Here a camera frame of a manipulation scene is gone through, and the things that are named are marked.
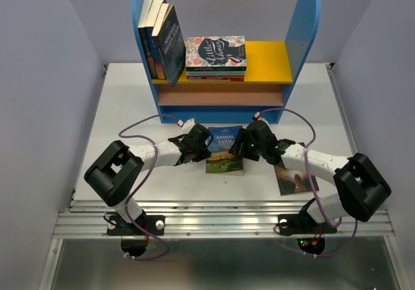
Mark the Jane Eyre blue book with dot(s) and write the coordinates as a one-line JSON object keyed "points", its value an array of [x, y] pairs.
{"points": [[149, 26]]}

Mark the Animal Farm landscape book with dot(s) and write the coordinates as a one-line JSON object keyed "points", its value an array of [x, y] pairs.
{"points": [[221, 161]]}

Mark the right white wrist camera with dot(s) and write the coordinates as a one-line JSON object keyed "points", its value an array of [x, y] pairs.
{"points": [[258, 117]]}

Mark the red book in stack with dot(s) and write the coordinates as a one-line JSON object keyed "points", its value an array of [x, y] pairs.
{"points": [[230, 78]]}

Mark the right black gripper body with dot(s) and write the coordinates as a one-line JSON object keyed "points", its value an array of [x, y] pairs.
{"points": [[251, 150]]}

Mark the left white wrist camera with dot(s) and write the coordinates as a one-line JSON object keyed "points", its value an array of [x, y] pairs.
{"points": [[190, 123]]}

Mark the Three Days to See book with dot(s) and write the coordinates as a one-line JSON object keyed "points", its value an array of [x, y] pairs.
{"points": [[291, 181]]}

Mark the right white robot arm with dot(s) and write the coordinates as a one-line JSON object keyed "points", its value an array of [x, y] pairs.
{"points": [[361, 189]]}

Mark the aluminium mounting rail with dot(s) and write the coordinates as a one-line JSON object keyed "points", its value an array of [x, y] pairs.
{"points": [[185, 220]]}

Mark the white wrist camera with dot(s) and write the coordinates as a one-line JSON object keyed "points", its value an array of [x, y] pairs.
{"points": [[258, 117], [190, 123]]}

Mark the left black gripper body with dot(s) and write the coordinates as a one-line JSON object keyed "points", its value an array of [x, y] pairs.
{"points": [[201, 153]]}

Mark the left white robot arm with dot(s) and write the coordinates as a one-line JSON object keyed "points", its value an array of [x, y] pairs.
{"points": [[113, 174]]}

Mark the Little Women floral book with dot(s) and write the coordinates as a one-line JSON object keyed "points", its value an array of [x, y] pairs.
{"points": [[221, 53]]}

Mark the teal book in stack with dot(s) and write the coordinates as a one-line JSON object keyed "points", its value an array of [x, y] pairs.
{"points": [[215, 73]]}

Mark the Nineteen Eighty-Four blue book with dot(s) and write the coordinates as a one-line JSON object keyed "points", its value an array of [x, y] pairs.
{"points": [[169, 43]]}

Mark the blue wooden bookshelf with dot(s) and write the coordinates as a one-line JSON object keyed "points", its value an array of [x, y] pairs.
{"points": [[272, 71]]}

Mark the A Tale of Two Cities book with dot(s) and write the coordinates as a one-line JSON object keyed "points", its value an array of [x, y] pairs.
{"points": [[144, 38]]}

